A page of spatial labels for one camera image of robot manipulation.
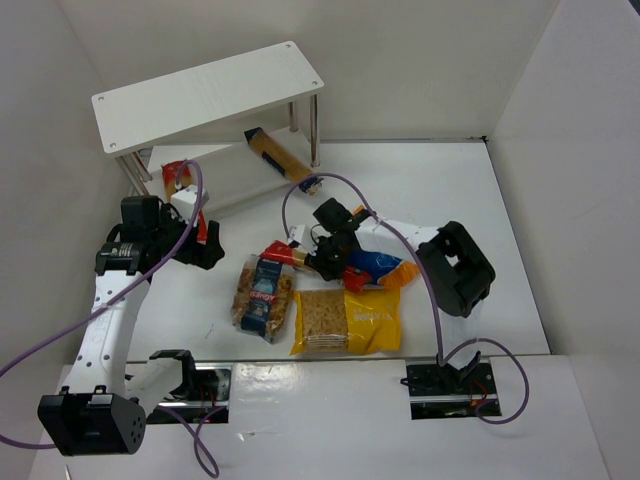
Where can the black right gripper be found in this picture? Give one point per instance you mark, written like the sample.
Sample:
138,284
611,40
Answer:
323,259

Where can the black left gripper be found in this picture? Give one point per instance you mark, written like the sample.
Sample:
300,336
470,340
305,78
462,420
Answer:
198,248

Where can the red spaghetti pack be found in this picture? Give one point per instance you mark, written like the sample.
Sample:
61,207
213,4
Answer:
282,252
169,175

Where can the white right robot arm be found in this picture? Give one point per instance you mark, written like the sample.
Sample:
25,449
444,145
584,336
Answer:
459,275

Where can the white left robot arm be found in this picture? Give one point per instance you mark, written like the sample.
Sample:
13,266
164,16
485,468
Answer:
99,410

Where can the blue orange pasta bag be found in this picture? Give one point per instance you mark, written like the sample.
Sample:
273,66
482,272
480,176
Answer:
372,264

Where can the brown spaghetti pack on shelf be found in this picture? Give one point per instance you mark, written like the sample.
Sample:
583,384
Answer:
282,160

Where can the white two-tier shelf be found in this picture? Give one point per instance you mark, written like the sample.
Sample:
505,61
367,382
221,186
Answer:
168,109

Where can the Agnesi tricolour fusilli bag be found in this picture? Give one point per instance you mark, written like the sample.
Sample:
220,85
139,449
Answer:
262,298

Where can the yellow macaroni bag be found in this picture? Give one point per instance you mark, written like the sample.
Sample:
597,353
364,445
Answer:
340,321

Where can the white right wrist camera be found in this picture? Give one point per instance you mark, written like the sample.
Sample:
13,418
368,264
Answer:
300,237

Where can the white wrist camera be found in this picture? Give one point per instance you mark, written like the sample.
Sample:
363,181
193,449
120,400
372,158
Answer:
300,237
184,201

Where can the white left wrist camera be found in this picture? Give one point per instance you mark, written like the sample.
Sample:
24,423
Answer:
184,201

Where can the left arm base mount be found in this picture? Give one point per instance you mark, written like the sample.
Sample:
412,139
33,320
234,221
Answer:
208,398

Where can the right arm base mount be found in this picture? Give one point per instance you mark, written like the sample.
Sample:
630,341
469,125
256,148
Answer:
443,393

